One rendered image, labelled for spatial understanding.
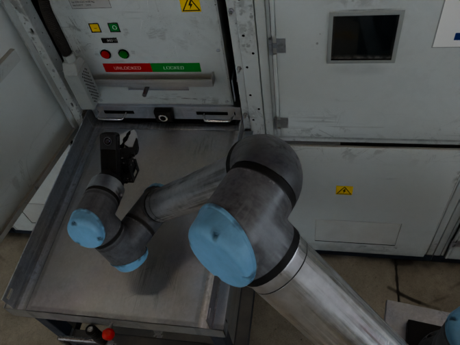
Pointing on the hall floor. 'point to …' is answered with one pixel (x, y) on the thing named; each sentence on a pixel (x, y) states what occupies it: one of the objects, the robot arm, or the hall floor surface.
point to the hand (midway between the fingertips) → (131, 131)
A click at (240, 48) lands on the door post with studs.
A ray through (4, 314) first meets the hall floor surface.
